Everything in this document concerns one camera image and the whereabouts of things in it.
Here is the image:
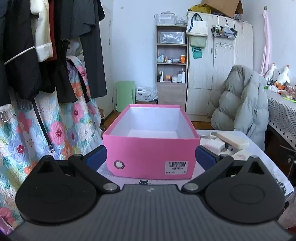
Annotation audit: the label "grey puffer jacket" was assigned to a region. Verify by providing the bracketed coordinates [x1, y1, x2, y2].
[210, 65, 270, 151]

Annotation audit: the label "pink hanging cloth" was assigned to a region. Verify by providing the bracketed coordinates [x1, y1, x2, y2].
[261, 7, 272, 75]

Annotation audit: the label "geometric patterned tablecloth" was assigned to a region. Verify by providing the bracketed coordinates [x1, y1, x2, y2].
[266, 89, 296, 154]

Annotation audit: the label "wooden shelf cabinet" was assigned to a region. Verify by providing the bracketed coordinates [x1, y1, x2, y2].
[155, 24, 188, 110]

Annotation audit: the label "yellow bag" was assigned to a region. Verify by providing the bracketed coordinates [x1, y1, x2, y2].
[188, 5, 211, 14]

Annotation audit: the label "white charger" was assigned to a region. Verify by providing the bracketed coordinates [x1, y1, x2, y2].
[200, 138, 226, 155]

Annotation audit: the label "pink cardboard box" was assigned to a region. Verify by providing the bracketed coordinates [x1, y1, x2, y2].
[102, 104, 201, 180]

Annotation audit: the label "green folding table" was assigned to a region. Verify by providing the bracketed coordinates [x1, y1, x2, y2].
[115, 81, 136, 113]

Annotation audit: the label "black wire door basket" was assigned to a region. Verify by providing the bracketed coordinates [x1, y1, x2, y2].
[211, 24, 238, 40]

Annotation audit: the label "black strap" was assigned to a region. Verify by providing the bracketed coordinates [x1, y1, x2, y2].
[76, 67, 91, 103]

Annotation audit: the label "large cream remote pink buttons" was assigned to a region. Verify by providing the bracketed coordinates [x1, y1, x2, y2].
[217, 131, 250, 150]

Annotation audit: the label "teal hanging pouch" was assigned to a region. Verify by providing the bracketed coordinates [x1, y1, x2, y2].
[191, 47, 203, 60]

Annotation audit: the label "floral quilt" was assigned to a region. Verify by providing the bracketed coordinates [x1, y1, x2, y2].
[0, 56, 103, 234]

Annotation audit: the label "dark grey hanging coat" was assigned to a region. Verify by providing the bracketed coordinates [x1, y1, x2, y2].
[60, 0, 108, 98]

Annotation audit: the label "white goose plush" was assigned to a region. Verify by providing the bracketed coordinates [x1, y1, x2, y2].
[276, 65, 291, 87]
[265, 63, 279, 82]

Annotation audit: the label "black belt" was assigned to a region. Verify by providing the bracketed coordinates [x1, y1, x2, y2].
[31, 98, 56, 153]

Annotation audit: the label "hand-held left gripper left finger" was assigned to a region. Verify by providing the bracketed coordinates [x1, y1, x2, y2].
[35, 146, 121, 194]

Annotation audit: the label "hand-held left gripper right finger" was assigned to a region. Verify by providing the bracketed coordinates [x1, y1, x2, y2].
[181, 146, 267, 194]

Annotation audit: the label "brown cardboard box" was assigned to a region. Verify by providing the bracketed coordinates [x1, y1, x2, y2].
[200, 0, 244, 18]

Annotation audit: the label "cream fleece coat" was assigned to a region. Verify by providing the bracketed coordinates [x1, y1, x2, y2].
[30, 0, 53, 62]

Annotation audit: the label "red hanging garment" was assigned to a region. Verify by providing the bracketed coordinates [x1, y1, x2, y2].
[49, 0, 57, 61]

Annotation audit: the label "green hanging bag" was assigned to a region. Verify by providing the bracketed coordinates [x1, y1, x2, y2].
[190, 35, 207, 49]

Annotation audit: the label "clear plastic bag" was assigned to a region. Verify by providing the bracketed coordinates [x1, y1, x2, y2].
[159, 31, 186, 44]

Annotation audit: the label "white tote bag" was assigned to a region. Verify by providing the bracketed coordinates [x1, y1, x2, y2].
[186, 13, 208, 37]

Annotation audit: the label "clear plastic storage box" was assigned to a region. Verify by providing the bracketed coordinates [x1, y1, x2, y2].
[154, 13, 175, 25]

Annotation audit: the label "light wooden wardrobe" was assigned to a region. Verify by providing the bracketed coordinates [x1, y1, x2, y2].
[185, 11, 254, 117]

